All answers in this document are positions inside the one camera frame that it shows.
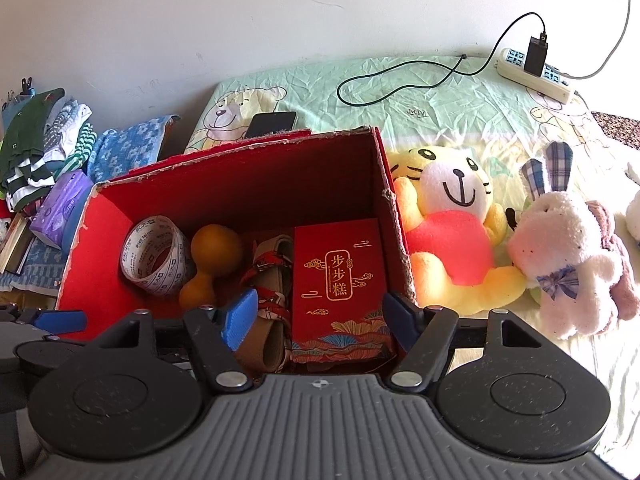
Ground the yellow tiger plush toy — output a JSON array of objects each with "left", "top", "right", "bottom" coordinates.
[{"left": 389, "top": 144, "right": 528, "bottom": 311}]

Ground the brown gourd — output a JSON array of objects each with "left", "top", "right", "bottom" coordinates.
[{"left": 178, "top": 223, "right": 244, "bottom": 311}]

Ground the white power strip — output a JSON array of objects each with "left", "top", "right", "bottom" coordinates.
[{"left": 496, "top": 47, "right": 576, "bottom": 105}]

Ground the stack of books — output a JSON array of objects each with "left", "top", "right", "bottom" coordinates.
[{"left": 0, "top": 212, "right": 36, "bottom": 276}]

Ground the black charger adapter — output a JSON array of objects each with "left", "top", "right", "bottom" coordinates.
[{"left": 523, "top": 35, "right": 549, "bottom": 77}]

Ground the black phone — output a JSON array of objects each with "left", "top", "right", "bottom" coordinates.
[{"left": 244, "top": 111, "right": 298, "bottom": 140}]

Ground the blue patterned mat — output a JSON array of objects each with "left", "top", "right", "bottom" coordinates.
[{"left": 0, "top": 240, "right": 68, "bottom": 291}]

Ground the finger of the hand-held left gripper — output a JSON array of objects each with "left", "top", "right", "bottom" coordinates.
[{"left": 0, "top": 308, "right": 88, "bottom": 336}]

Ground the grey cable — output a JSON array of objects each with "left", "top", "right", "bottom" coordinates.
[{"left": 565, "top": 0, "right": 633, "bottom": 81}]

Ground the white rabbit plush toy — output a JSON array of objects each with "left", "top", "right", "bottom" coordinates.
[{"left": 506, "top": 141, "right": 640, "bottom": 339}]

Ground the red patterned gift packet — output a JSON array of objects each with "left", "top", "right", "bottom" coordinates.
[{"left": 291, "top": 218, "right": 398, "bottom": 365}]

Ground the green striped garment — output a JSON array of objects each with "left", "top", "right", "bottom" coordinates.
[{"left": 55, "top": 121, "right": 97, "bottom": 181}]

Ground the green folded garment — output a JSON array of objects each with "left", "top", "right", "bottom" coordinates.
[{"left": 0, "top": 87, "right": 66, "bottom": 196}]

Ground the black cable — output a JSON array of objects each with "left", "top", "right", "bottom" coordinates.
[{"left": 336, "top": 10, "right": 548, "bottom": 108}]

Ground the grey patterned folded garment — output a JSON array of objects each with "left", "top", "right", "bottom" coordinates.
[{"left": 42, "top": 99, "right": 93, "bottom": 161}]

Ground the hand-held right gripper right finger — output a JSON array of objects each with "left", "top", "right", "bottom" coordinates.
[{"left": 382, "top": 291, "right": 546, "bottom": 393}]

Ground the printed clear tape roll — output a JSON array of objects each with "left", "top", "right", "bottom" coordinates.
[{"left": 119, "top": 215, "right": 193, "bottom": 297}]

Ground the red cardboard box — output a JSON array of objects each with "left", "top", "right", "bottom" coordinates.
[{"left": 54, "top": 126, "right": 418, "bottom": 376}]

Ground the blue patterned towel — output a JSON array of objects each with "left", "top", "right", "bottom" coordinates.
[{"left": 87, "top": 114, "right": 181, "bottom": 183}]

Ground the purple tissue pack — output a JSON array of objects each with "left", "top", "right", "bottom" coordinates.
[{"left": 30, "top": 170, "right": 96, "bottom": 251}]

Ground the brown patterned blanket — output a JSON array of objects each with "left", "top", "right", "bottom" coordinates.
[{"left": 592, "top": 111, "right": 640, "bottom": 151}]

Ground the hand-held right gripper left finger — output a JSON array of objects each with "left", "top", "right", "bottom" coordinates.
[{"left": 92, "top": 289, "right": 259, "bottom": 395}]

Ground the green bear print bed sheet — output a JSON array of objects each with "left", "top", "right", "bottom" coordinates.
[{"left": 182, "top": 52, "right": 640, "bottom": 461}]

